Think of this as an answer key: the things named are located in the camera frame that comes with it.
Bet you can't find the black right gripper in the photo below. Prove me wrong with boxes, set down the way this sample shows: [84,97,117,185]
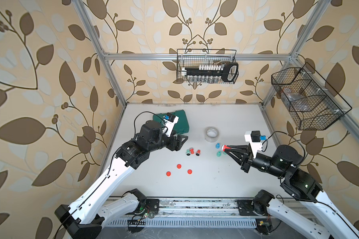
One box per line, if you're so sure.
[226,144,286,179]

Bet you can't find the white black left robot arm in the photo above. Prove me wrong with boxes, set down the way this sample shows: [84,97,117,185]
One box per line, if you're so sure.
[55,113,188,239]

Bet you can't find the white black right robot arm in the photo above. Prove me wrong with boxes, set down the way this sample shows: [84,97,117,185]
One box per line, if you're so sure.
[221,130,359,239]

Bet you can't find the green plastic tool case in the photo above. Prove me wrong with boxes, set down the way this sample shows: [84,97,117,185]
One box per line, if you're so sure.
[153,110,189,134]

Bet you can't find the clear packing tape roll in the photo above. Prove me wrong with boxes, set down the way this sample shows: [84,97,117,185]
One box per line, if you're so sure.
[204,127,220,142]

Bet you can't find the black white tool in basket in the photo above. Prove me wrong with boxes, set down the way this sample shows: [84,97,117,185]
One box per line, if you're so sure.
[179,62,239,84]

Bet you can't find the plastic bag in basket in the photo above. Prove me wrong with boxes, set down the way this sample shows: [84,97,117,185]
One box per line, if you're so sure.
[283,88,310,112]

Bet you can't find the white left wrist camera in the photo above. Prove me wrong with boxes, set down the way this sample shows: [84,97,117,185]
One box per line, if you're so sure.
[163,113,179,137]

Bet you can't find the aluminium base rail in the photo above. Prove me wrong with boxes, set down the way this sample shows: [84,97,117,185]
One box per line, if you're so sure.
[74,196,324,229]

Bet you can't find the black wire basket back wall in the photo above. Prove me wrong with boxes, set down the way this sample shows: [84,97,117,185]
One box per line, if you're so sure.
[176,48,239,85]

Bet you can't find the black wire basket wall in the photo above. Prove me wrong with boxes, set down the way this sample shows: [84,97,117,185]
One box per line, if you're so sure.
[271,62,353,130]
[176,48,239,85]

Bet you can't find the black wire basket right wall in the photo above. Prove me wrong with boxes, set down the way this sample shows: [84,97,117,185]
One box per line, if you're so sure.
[271,62,353,130]

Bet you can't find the aluminium cage frame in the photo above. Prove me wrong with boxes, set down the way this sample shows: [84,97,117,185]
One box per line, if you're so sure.
[71,1,359,143]

